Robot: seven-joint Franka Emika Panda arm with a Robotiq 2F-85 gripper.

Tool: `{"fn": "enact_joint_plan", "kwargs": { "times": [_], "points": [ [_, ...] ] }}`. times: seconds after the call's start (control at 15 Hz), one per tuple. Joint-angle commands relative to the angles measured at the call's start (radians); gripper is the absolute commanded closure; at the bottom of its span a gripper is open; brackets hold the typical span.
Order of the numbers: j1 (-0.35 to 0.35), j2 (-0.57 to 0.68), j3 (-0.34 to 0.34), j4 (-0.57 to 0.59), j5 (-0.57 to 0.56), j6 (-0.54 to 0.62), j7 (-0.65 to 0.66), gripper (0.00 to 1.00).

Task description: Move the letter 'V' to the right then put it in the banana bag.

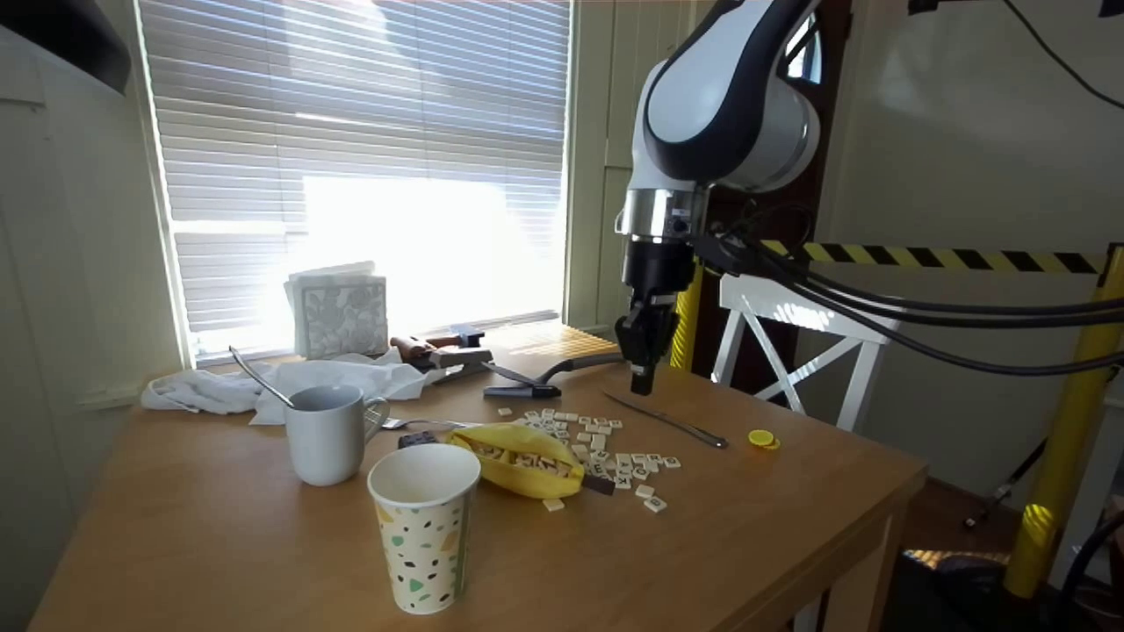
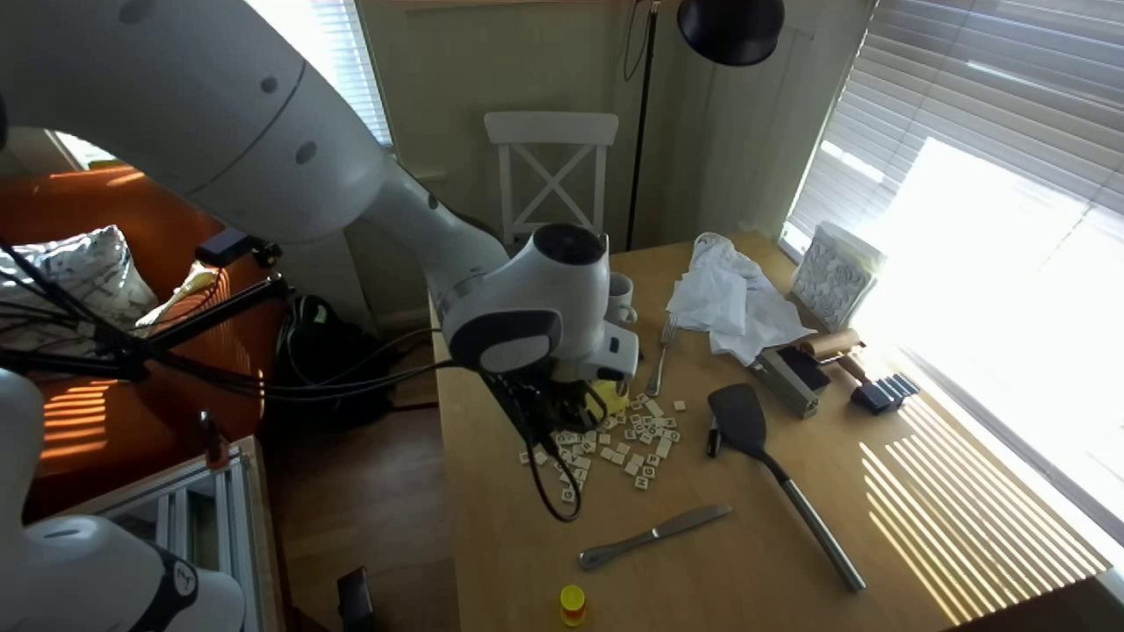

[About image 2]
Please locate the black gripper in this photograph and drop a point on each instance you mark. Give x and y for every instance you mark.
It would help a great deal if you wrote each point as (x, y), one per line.
(548, 397)

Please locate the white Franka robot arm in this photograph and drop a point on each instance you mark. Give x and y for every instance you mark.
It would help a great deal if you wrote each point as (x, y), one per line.
(233, 118)

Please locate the cream letter tile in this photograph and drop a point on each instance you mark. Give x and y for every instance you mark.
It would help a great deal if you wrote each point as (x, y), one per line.
(680, 407)

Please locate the black bag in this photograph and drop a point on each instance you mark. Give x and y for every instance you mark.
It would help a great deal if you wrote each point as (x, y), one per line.
(334, 354)

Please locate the metal teaspoon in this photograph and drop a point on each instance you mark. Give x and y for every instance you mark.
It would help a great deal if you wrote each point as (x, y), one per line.
(663, 357)

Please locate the metal table knife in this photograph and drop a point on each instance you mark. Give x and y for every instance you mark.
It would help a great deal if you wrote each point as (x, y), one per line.
(655, 537)

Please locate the white mug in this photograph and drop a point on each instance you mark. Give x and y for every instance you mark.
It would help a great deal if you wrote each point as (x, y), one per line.
(625, 305)

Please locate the small black clip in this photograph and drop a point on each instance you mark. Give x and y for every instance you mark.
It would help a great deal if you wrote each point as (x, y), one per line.
(710, 443)

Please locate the small yellow bottle cap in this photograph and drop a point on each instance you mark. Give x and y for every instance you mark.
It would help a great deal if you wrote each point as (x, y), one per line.
(573, 603)

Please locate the crumpled white cloth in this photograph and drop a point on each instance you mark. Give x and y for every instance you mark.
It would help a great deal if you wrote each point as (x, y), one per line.
(724, 293)

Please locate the silver and black stapler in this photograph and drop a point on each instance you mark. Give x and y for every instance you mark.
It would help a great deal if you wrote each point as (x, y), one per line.
(788, 384)

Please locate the small black floor object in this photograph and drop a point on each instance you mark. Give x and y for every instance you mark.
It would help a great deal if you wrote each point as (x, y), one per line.
(356, 603)

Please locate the black lamp pole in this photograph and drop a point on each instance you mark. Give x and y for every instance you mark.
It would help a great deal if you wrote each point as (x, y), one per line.
(638, 143)

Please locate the white wooden chair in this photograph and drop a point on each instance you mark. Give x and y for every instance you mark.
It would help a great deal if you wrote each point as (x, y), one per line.
(548, 128)

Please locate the white rack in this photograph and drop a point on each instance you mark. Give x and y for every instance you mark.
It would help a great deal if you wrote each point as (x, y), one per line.
(221, 528)

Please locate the black tripod boom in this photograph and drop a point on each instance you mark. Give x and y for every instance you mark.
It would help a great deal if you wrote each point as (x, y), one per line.
(198, 320)

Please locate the narrow white window blind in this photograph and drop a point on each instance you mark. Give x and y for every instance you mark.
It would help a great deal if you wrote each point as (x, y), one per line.
(353, 73)

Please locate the black lamp shade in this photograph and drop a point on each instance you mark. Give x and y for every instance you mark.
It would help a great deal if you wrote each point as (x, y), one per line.
(727, 25)

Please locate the orange sofa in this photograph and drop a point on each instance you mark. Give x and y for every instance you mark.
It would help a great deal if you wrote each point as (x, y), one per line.
(117, 423)

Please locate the grey patterned pillow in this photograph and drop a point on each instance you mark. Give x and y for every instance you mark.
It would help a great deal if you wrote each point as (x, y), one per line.
(83, 274)

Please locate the large white window blind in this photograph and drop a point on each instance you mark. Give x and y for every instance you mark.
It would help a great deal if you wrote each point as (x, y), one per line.
(994, 94)

